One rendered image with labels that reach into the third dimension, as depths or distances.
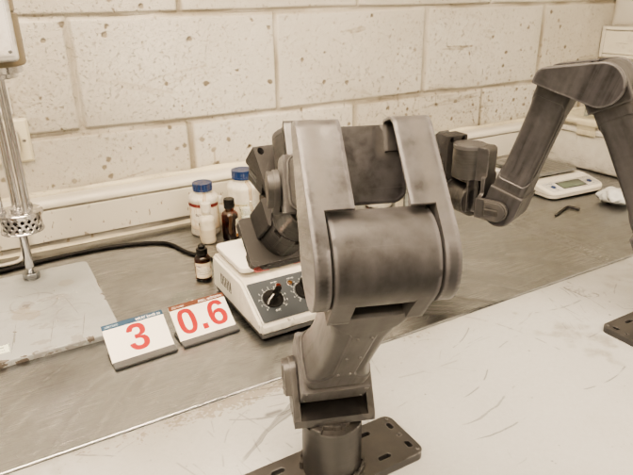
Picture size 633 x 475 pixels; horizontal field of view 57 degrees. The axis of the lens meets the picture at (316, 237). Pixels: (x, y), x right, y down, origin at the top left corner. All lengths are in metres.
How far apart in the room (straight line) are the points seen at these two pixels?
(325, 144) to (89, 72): 0.97
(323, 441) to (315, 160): 0.33
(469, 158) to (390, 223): 0.69
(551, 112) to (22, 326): 0.88
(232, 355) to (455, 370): 0.31
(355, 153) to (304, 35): 1.07
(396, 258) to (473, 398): 0.47
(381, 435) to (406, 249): 0.39
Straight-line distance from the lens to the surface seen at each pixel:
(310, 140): 0.37
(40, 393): 0.87
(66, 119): 1.31
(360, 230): 0.35
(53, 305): 1.06
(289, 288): 0.92
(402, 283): 0.35
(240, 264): 0.93
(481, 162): 1.04
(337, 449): 0.62
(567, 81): 0.94
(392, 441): 0.70
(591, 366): 0.91
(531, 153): 1.00
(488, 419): 0.77
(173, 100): 1.35
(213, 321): 0.92
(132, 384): 0.84
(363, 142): 0.41
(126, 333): 0.90
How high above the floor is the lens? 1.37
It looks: 22 degrees down
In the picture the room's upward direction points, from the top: 1 degrees counter-clockwise
